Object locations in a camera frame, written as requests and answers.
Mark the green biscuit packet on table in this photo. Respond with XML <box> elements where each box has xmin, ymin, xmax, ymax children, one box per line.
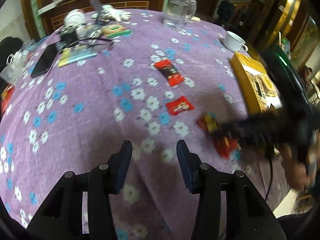
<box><xmin>101</xmin><ymin>24</ymin><xmax>132</xmax><ymax>38</ymax></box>

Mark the orange cracker pack with barcode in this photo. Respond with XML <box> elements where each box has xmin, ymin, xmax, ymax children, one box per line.
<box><xmin>248</xmin><ymin>74</ymin><xmax>278</xmax><ymax>111</ymax></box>

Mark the white glove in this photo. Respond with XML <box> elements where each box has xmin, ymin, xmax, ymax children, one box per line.
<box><xmin>91</xmin><ymin>4</ymin><xmax>131</xmax><ymax>22</ymax></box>

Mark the dark red golden wafer pack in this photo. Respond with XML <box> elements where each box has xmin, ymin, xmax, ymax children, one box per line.
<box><xmin>197</xmin><ymin>112</ymin><xmax>238</xmax><ymax>159</ymax></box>

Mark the clear plastic bag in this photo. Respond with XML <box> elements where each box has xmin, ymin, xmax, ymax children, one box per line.
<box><xmin>1</xmin><ymin>37</ymin><xmax>35</xmax><ymax>85</ymax></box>

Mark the white round helmet object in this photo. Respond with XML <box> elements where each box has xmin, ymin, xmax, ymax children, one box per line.
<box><xmin>63</xmin><ymin>9</ymin><xmax>86</xmax><ymax>29</ymax></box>

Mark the black smartphone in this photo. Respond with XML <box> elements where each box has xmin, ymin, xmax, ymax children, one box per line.
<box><xmin>30</xmin><ymin>44</ymin><xmax>58</xmax><ymax>78</ymax></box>

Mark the right hand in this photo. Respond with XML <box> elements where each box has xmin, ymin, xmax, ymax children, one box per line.
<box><xmin>279</xmin><ymin>144</ymin><xmax>317</xmax><ymax>191</ymax></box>

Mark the large dark red snack bag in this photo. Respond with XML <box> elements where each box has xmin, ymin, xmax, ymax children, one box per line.
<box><xmin>1</xmin><ymin>85</ymin><xmax>15</xmax><ymax>114</ymax></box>

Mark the glass beer mug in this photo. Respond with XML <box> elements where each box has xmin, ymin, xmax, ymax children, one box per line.
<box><xmin>163</xmin><ymin>0</ymin><xmax>197</xmax><ymax>31</ymax></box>

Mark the black camera device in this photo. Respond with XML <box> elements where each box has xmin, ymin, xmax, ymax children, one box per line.
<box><xmin>55</xmin><ymin>27</ymin><xmax>79</xmax><ymax>53</ymax></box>

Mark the yellow cardboard tray box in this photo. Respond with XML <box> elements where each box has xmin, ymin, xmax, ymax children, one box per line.
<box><xmin>230</xmin><ymin>52</ymin><xmax>282</xmax><ymax>115</ymax></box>

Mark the white ceramic cup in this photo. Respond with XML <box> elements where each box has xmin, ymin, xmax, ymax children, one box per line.
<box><xmin>223</xmin><ymin>31</ymin><xmax>248</xmax><ymax>53</ymax></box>

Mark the red black candy packet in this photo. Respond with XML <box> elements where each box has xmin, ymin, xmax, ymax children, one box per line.
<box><xmin>155</xmin><ymin>59</ymin><xmax>184</xmax><ymax>87</ymax></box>

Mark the purple floral tablecloth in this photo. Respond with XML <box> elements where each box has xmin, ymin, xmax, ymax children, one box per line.
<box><xmin>1</xmin><ymin>10</ymin><xmax>289</xmax><ymax>239</ymax></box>

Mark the yellow blue booklet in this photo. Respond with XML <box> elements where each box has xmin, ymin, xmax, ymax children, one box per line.
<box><xmin>57</xmin><ymin>48</ymin><xmax>98</xmax><ymax>67</ymax></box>

